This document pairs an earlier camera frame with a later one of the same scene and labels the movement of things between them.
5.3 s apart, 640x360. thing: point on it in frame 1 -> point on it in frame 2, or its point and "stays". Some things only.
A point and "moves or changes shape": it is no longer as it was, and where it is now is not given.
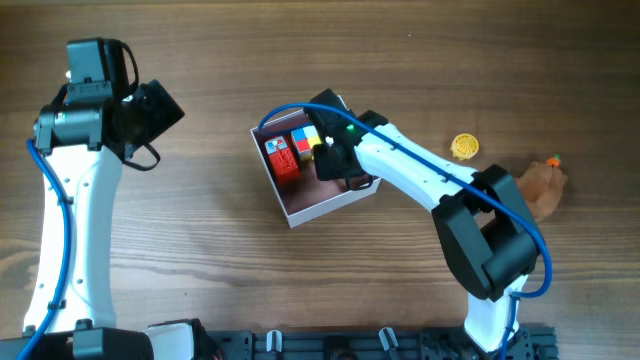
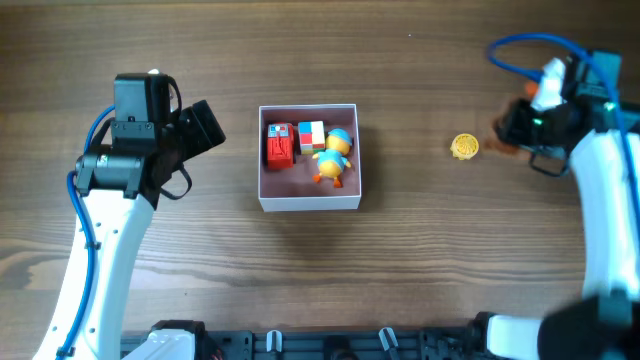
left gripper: x=165 y=109 -> x=202 y=125
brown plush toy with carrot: x=543 y=186 -> x=499 y=145
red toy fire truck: x=284 y=166 moves or changes shape
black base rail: x=533 y=343 stays
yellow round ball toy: x=464 y=146 stays
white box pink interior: x=308 y=196 moves or changes shape
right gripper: x=325 y=173 -> x=514 y=133
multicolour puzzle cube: x=305 y=139 moves or changes shape
